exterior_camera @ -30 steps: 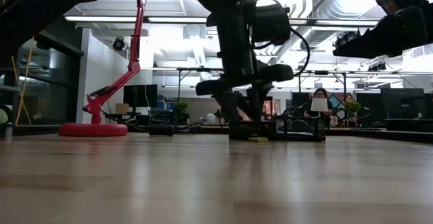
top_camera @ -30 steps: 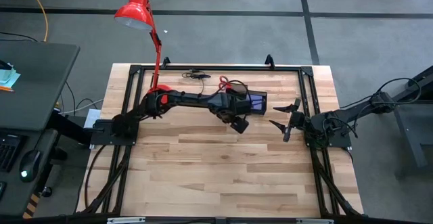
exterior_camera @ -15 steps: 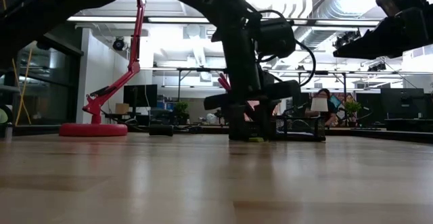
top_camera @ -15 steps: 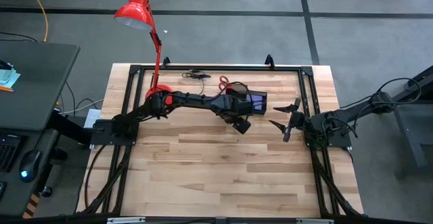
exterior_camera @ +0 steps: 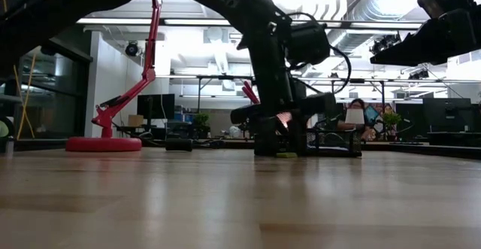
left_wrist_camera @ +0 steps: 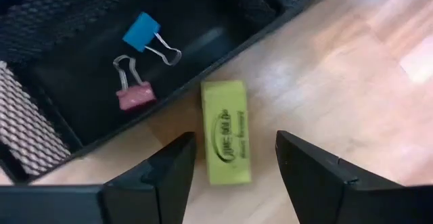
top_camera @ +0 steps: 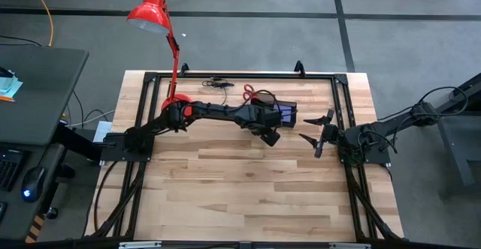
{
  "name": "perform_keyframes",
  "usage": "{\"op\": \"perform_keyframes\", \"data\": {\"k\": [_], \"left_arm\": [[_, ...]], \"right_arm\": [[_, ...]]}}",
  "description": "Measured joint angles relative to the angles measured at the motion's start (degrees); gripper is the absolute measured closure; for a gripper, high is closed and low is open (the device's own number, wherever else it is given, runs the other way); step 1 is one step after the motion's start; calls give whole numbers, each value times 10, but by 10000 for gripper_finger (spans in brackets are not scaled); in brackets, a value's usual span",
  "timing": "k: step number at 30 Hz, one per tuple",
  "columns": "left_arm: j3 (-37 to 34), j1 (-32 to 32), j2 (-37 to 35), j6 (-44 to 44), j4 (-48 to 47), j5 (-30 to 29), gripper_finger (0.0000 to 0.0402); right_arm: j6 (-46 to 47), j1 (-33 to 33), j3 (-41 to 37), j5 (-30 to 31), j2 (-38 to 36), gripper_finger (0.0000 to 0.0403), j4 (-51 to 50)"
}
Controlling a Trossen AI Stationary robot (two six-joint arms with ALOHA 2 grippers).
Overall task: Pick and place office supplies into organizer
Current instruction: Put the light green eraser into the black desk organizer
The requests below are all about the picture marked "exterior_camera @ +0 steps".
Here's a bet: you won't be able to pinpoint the red desk lamp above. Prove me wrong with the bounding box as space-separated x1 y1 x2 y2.
65 0 163 153

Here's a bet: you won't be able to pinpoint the black computer monitor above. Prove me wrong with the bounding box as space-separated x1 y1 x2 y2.
137 93 176 120
422 97 473 133

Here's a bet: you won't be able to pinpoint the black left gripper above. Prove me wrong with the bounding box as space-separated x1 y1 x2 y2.
229 71 337 157

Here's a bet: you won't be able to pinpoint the red handled scissors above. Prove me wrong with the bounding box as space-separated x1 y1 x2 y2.
242 80 261 105

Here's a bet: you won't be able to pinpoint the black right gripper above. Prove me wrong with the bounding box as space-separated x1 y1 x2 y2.
370 0 481 66

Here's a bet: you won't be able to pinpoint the black mesh desk organizer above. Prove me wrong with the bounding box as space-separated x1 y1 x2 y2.
247 108 362 158

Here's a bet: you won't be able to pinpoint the yellow cable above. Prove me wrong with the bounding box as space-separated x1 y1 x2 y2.
0 0 38 141

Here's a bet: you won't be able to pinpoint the brown cardboard box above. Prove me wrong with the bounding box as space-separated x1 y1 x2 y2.
127 114 146 128

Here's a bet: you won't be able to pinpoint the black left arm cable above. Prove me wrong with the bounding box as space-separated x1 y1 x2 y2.
289 11 352 96

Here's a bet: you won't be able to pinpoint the black background gantry frame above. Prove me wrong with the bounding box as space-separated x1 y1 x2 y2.
330 77 387 105
196 74 254 111

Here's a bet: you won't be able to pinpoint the long overhead light bar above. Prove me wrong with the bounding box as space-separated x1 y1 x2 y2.
74 17 424 31

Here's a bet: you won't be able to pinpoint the colourful patterned wall hanging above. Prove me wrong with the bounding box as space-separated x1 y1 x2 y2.
363 103 395 126

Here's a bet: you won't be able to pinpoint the black lamp power cable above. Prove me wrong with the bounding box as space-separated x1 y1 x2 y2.
112 123 226 153

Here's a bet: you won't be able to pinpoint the green potted plant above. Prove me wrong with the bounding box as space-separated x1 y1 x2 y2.
193 113 211 140
383 111 402 141

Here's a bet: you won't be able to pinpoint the black ceiling track light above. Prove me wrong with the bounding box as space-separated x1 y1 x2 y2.
125 41 141 58
408 68 430 80
370 33 401 56

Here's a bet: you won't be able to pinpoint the person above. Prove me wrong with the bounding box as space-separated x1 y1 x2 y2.
336 98 373 132

